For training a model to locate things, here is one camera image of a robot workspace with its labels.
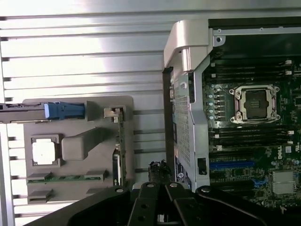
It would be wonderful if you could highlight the long black expansion slot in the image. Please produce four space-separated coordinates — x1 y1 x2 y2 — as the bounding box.
210 180 254 188
209 152 256 159

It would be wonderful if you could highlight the blue expansion slot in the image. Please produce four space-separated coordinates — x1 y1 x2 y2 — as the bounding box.
209 161 256 169

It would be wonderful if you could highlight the green RAM stick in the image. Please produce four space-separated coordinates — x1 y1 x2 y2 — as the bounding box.
27 175 109 185

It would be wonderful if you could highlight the grey parts rack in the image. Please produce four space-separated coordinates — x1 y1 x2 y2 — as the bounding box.
22 95 135 205

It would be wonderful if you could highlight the open black PC case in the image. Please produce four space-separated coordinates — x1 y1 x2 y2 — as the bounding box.
163 20 301 208

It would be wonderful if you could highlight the green Dell motherboard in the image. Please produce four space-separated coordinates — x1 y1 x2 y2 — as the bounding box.
203 50 301 209

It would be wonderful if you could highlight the black RAM slot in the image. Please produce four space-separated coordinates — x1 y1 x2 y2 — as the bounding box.
211 69 293 75
211 132 293 137
211 128 293 132
211 60 293 65
211 75 293 81
211 136 293 141
211 65 293 70

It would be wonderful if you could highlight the silver chipset heatsink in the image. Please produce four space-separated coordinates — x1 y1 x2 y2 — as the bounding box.
272 170 297 195

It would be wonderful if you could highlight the silver CPU chip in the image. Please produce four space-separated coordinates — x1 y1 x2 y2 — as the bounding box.
32 138 57 166

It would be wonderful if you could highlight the silver CPU socket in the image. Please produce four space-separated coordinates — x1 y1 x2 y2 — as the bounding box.
229 83 281 125

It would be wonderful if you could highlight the hard disk with blue bracket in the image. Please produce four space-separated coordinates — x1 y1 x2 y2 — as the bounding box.
0 101 86 123

